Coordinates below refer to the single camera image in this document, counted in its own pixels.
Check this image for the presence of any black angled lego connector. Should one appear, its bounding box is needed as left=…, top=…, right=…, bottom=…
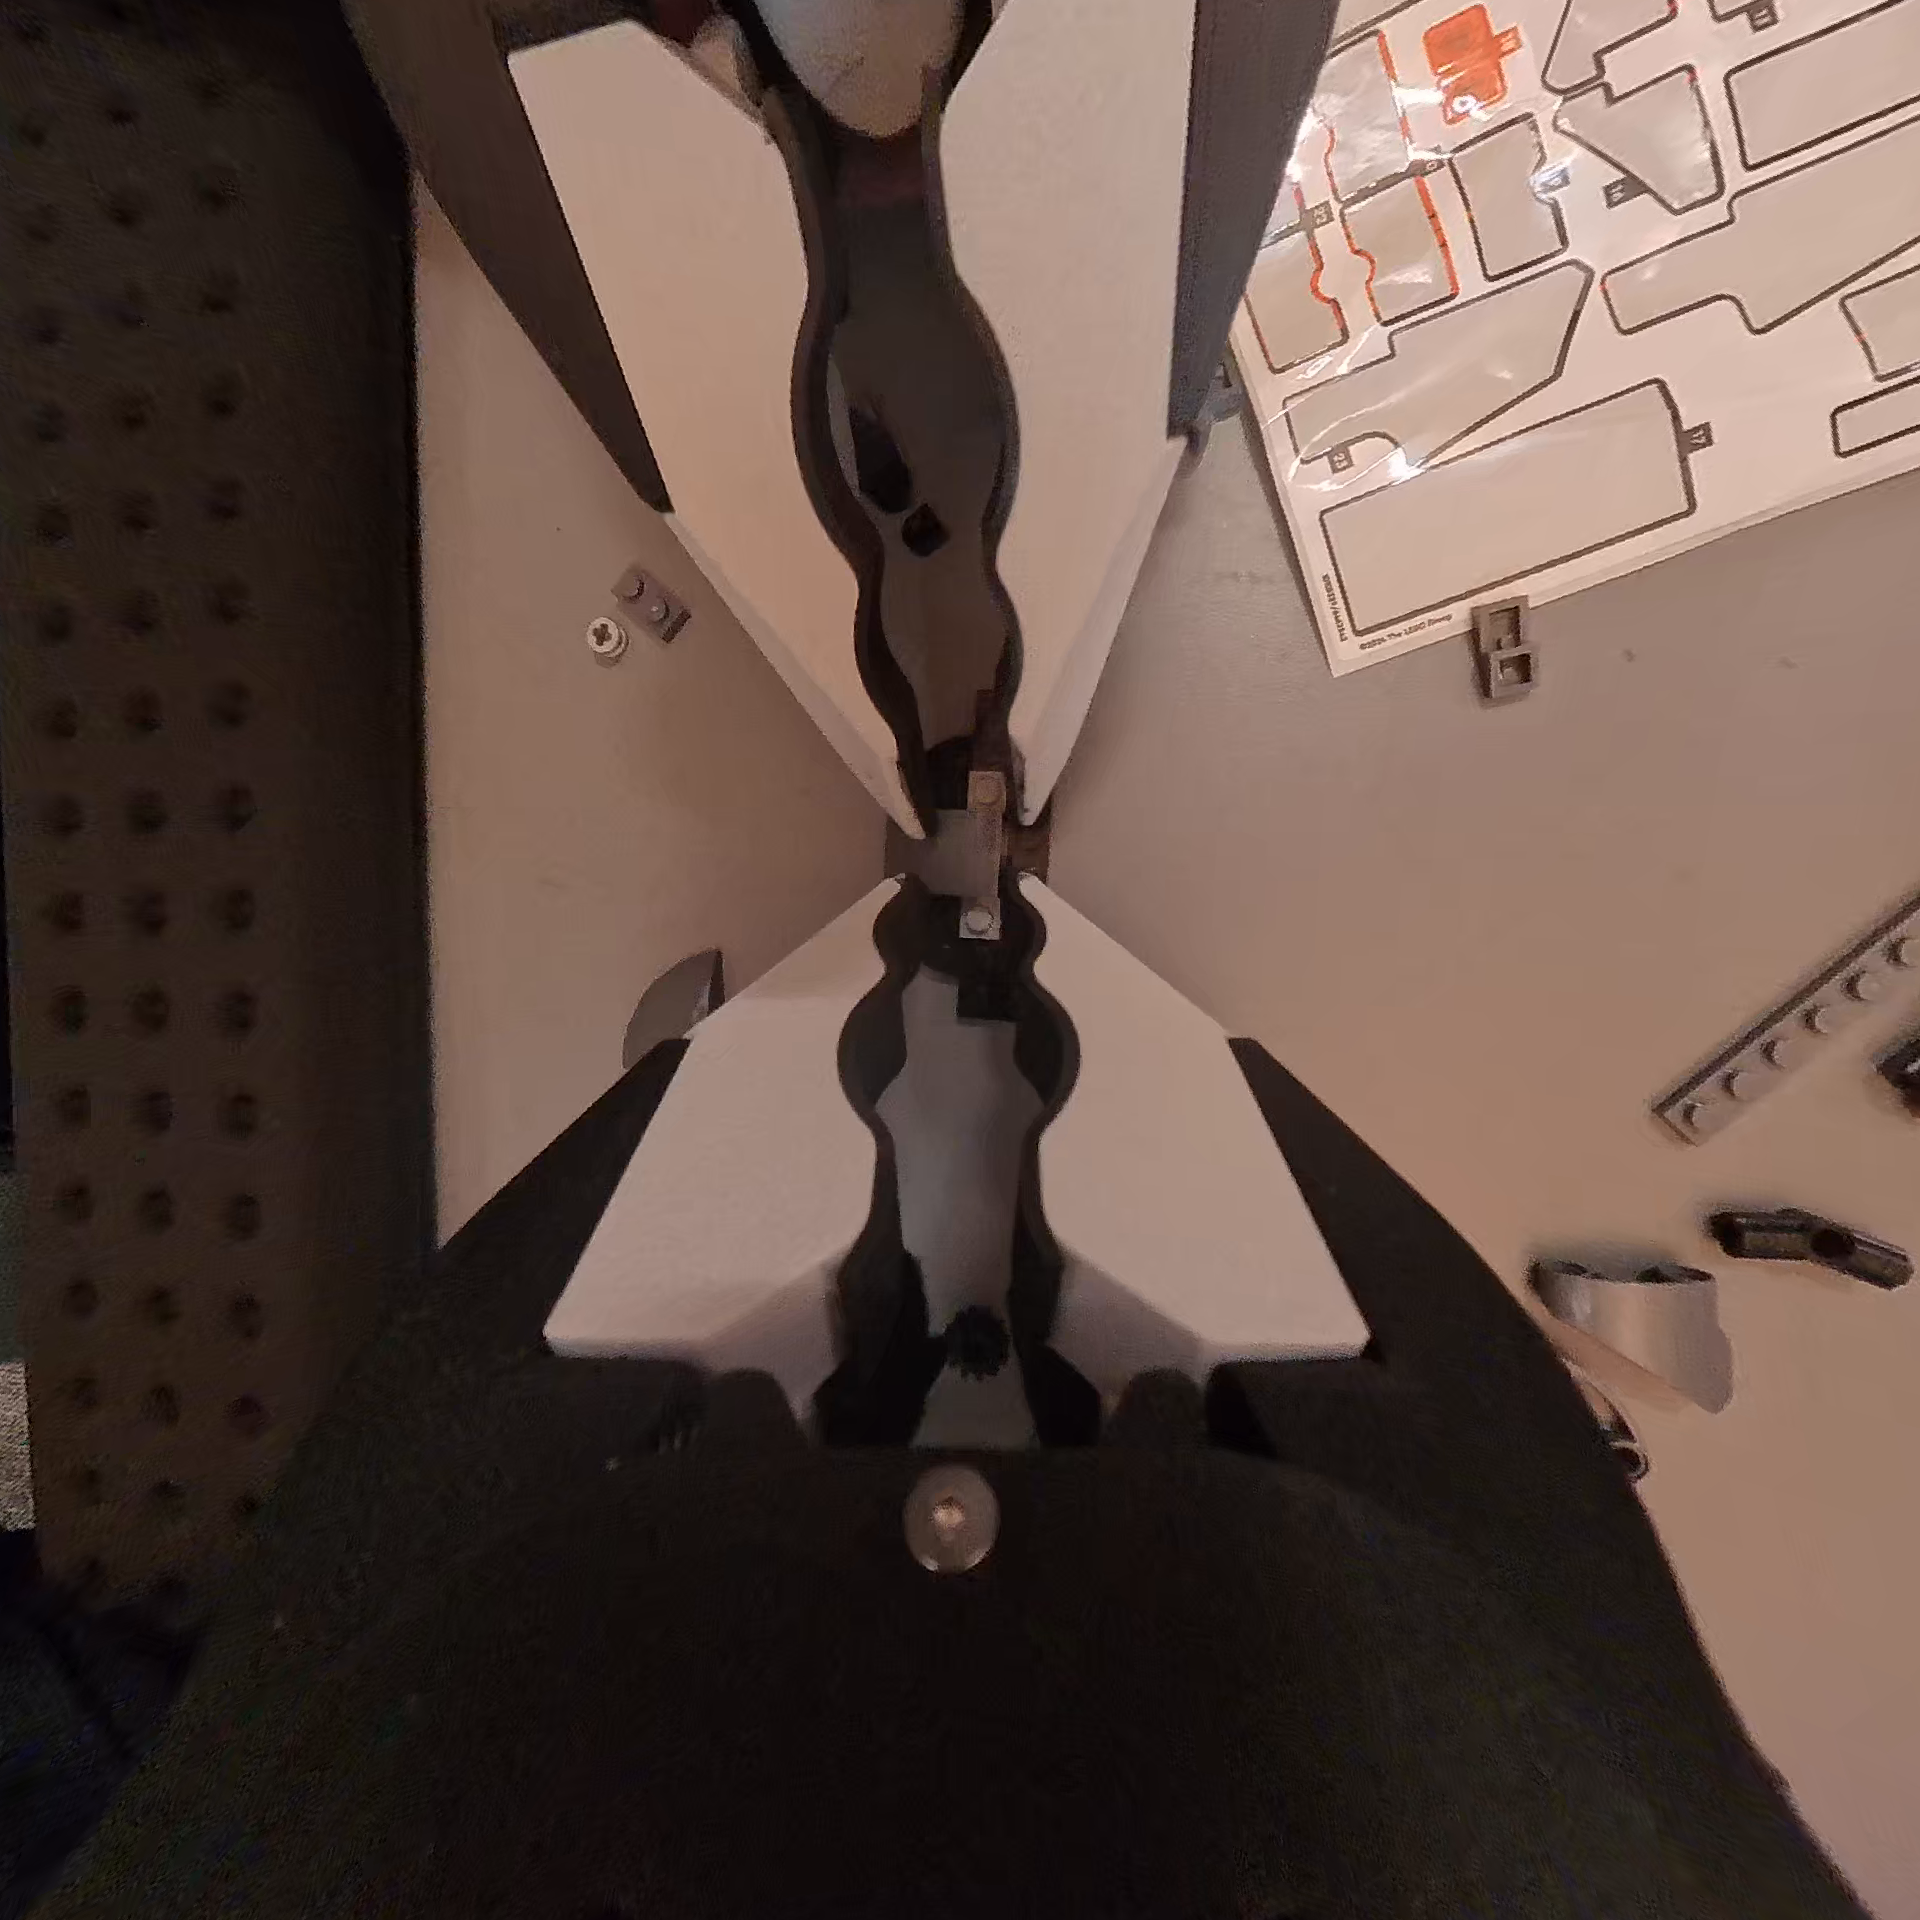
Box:
left=1708, top=1207, right=1917, bottom=1290

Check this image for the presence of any long light grey lego plate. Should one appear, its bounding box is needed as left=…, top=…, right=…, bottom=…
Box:
left=1653, top=894, right=1920, bottom=1152

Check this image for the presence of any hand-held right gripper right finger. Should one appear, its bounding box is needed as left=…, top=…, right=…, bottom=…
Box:
left=998, top=871, right=1373, bottom=1444

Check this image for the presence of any grey curved lego slope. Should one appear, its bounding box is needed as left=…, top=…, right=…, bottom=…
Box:
left=1527, top=1256, right=1737, bottom=1415

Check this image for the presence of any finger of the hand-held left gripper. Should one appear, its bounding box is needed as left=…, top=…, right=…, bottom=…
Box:
left=508, top=12, right=933, bottom=842
left=933, top=0, right=1205, bottom=827

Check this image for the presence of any black plate lego assembly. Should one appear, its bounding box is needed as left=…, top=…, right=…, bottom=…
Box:
left=912, top=732, right=1056, bottom=1028

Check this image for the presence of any black lego pin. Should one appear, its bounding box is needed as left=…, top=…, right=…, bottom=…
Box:
left=843, top=403, right=921, bottom=513

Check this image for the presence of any black perforated pad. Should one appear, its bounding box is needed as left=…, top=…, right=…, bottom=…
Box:
left=0, top=0, right=440, bottom=1654

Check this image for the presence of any small grey lego bracket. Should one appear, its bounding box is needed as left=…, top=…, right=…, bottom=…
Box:
left=1468, top=595, right=1540, bottom=710

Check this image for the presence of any lego sticker sheet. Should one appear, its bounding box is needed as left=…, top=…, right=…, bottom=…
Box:
left=1227, top=0, right=1920, bottom=688

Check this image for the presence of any grey quarter dome lego piece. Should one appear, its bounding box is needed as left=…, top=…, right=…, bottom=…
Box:
left=621, top=946, right=732, bottom=1078

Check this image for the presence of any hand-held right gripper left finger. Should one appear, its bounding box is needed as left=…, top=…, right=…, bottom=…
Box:
left=544, top=874, right=963, bottom=1444

